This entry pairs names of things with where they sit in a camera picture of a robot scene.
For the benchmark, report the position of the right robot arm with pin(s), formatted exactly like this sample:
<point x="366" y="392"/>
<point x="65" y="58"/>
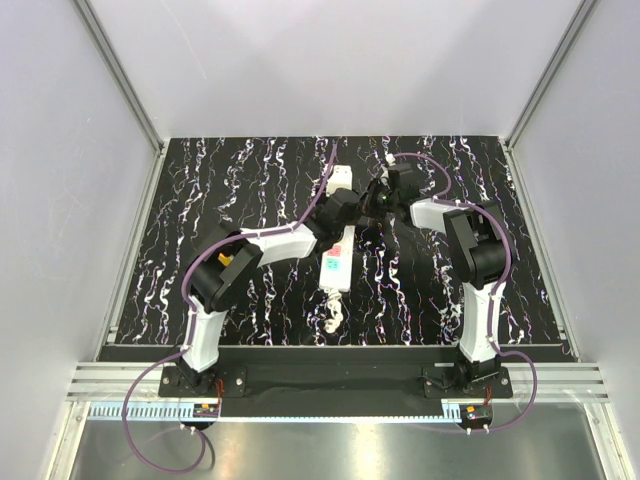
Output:
<point x="481" y="258"/>

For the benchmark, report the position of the yellow cube plug adapter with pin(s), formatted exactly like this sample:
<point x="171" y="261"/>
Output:
<point x="224" y="259"/>

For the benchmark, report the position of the pink cube plug adapter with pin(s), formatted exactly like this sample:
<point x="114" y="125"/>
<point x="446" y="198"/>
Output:
<point x="340" y="178"/>

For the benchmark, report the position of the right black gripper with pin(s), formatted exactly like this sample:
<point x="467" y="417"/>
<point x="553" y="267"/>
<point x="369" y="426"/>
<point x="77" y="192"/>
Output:
<point x="367" y="203"/>

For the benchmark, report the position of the white power strip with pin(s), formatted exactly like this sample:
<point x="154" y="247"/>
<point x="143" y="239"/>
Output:
<point x="336" y="263"/>

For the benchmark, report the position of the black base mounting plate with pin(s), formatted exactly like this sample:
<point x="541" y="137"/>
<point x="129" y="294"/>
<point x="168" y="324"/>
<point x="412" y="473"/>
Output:
<point x="289" y="381"/>

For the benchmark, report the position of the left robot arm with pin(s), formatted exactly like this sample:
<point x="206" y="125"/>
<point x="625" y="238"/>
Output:
<point x="215" y="278"/>

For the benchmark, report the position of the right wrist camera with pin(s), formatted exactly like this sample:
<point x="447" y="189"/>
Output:
<point x="392" y="165"/>

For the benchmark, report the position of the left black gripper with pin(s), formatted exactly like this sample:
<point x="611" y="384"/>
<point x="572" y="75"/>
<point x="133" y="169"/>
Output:
<point x="322" y="205"/>

